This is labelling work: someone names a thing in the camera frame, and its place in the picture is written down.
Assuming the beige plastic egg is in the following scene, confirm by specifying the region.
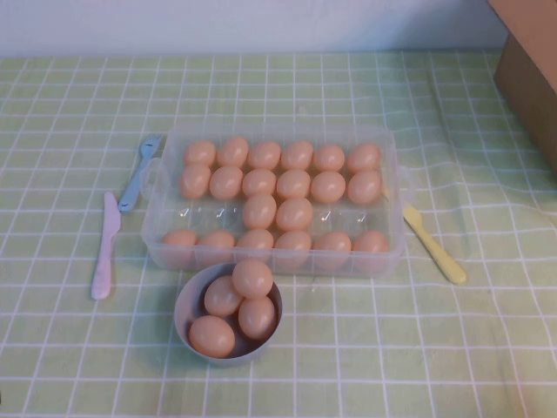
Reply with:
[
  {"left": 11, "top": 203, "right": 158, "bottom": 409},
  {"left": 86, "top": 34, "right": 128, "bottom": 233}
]
[
  {"left": 209, "top": 165, "right": 245, "bottom": 201},
  {"left": 242, "top": 193, "right": 279, "bottom": 231},
  {"left": 347, "top": 169, "right": 384, "bottom": 206},
  {"left": 310, "top": 170, "right": 347, "bottom": 204},
  {"left": 236, "top": 228, "right": 276, "bottom": 262},
  {"left": 312, "top": 143, "right": 346, "bottom": 173},
  {"left": 204, "top": 274, "right": 245, "bottom": 318},
  {"left": 178, "top": 163, "right": 213, "bottom": 200},
  {"left": 275, "top": 168, "right": 312, "bottom": 200},
  {"left": 196, "top": 230, "right": 237, "bottom": 267},
  {"left": 237, "top": 296, "right": 279, "bottom": 341},
  {"left": 216, "top": 136, "right": 250, "bottom": 168},
  {"left": 188, "top": 314, "right": 237, "bottom": 360},
  {"left": 275, "top": 197, "right": 315, "bottom": 233},
  {"left": 346, "top": 142, "right": 382, "bottom": 174},
  {"left": 183, "top": 138, "right": 218, "bottom": 167},
  {"left": 351, "top": 230, "right": 390, "bottom": 266},
  {"left": 273, "top": 230, "right": 313, "bottom": 270},
  {"left": 312, "top": 231, "right": 352, "bottom": 270},
  {"left": 247, "top": 140, "right": 282, "bottom": 172},
  {"left": 279, "top": 138, "right": 314, "bottom": 172},
  {"left": 232, "top": 258, "right": 274, "bottom": 300},
  {"left": 241, "top": 168, "right": 278, "bottom": 198},
  {"left": 160, "top": 229, "right": 198, "bottom": 269}
]

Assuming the brown cardboard box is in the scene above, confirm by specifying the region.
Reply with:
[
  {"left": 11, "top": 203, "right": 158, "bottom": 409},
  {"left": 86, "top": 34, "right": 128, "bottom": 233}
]
[{"left": 486, "top": 0, "right": 557, "bottom": 176}]

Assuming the transparent plastic egg box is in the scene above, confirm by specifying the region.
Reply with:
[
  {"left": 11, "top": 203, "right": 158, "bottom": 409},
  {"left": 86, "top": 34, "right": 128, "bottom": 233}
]
[{"left": 141, "top": 123, "right": 417, "bottom": 280}]

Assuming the green checked tablecloth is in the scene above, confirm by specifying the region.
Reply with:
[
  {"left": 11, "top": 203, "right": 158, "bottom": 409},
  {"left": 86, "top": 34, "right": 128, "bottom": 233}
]
[{"left": 0, "top": 50, "right": 557, "bottom": 418}]

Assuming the grey round bowl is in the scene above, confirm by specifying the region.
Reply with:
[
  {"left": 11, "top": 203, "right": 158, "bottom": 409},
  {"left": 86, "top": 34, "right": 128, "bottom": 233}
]
[{"left": 173, "top": 261, "right": 284, "bottom": 368}]

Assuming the blue plastic fork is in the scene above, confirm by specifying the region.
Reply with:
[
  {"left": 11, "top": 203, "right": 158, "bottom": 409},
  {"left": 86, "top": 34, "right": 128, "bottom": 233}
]
[{"left": 117, "top": 133, "right": 166, "bottom": 213}]

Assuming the yellow plastic knife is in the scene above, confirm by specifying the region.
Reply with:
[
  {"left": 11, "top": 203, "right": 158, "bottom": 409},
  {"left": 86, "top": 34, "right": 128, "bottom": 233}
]
[{"left": 382, "top": 186, "right": 467, "bottom": 286}]

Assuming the pink plastic knife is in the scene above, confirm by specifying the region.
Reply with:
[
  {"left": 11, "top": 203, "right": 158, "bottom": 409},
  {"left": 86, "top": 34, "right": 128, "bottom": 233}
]
[{"left": 90, "top": 192, "right": 123, "bottom": 300}]

